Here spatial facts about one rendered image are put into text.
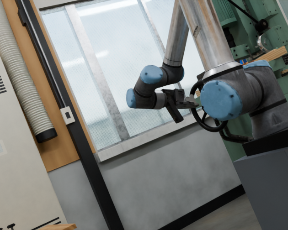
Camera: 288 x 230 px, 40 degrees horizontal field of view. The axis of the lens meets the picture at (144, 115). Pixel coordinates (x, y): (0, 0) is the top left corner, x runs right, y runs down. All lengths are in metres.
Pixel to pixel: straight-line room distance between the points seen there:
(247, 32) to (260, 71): 0.91
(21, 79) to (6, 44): 0.29
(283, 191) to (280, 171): 0.08
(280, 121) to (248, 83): 0.19
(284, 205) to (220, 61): 0.56
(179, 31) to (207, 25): 0.30
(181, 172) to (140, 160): 0.39
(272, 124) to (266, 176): 0.19
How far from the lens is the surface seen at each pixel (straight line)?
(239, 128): 2.32
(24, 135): 2.86
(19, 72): 3.10
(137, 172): 3.35
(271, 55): 2.24
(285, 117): 1.54
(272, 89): 1.56
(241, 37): 2.48
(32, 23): 3.39
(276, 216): 1.60
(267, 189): 1.56
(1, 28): 3.22
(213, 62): 1.43
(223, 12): 2.38
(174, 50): 1.76
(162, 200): 3.42
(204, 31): 1.45
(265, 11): 2.45
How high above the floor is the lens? 0.74
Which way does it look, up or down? 4 degrees up
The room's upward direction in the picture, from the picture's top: 23 degrees counter-clockwise
